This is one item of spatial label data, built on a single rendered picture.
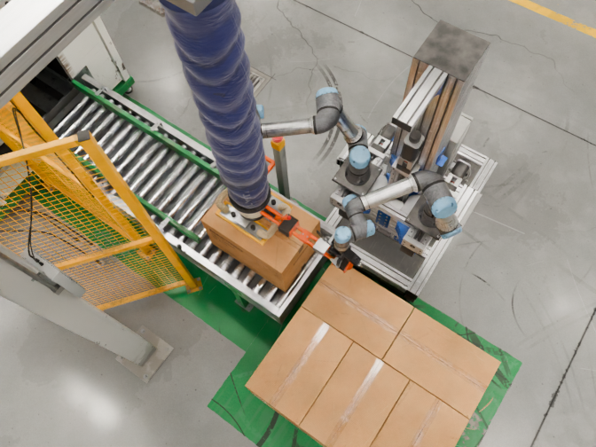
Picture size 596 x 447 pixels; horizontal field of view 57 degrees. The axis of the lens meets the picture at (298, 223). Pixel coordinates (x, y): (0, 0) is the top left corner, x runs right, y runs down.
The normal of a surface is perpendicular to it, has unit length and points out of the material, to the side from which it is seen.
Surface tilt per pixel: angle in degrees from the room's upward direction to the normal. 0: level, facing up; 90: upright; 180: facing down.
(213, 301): 0
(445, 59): 0
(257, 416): 0
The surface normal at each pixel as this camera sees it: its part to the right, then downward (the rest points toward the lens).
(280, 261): -0.04, -0.39
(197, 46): -0.15, 0.80
